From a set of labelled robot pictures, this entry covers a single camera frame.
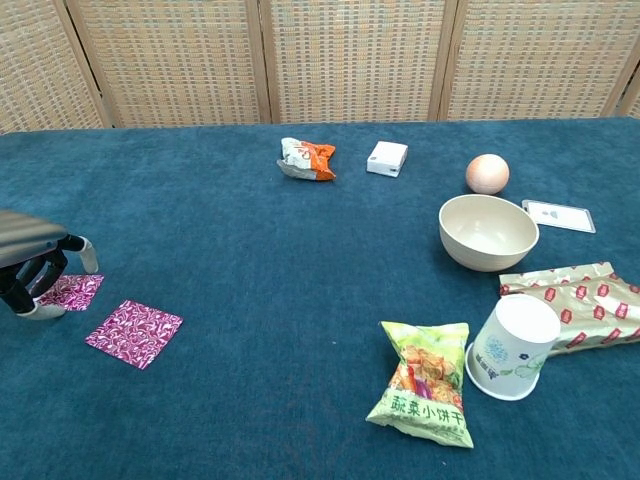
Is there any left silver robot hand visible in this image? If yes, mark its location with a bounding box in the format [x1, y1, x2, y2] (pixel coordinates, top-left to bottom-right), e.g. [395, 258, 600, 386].
[0, 209, 100, 321]

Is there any woven rattan screen panel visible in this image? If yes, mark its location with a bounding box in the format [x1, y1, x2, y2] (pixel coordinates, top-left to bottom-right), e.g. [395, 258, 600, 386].
[612, 64, 640, 120]
[64, 0, 274, 129]
[439, 0, 640, 122]
[0, 0, 114, 134]
[257, 0, 459, 125]

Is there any blue carpet table cover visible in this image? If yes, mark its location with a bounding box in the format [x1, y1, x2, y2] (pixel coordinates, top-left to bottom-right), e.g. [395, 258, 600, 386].
[0, 115, 640, 480]

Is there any orange white snack bag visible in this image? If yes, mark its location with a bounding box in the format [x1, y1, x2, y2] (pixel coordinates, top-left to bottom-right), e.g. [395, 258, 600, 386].
[276, 137, 337, 182]

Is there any small white box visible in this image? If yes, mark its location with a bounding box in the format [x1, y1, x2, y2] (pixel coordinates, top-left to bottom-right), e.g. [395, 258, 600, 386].
[365, 140, 409, 178]

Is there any green vegetable biscuit bag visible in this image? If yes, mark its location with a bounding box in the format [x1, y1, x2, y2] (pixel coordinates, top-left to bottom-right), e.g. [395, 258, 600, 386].
[365, 320, 475, 450]

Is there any beige bowl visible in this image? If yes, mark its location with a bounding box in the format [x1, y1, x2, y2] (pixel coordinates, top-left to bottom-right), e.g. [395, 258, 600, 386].
[438, 194, 541, 273]

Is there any peach coloured ball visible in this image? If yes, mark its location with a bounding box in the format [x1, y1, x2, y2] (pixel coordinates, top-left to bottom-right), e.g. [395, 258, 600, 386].
[465, 153, 511, 196]

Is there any white paper cup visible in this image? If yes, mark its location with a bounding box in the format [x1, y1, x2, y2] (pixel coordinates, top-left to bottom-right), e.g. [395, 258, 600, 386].
[464, 293, 562, 402]

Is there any white badge card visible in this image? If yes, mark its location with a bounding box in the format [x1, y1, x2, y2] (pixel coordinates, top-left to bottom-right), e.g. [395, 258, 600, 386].
[521, 199, 597, 235]

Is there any gold red snack bag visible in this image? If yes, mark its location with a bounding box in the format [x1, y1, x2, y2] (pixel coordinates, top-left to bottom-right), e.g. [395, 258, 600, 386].
[498, 260, 640, 357]

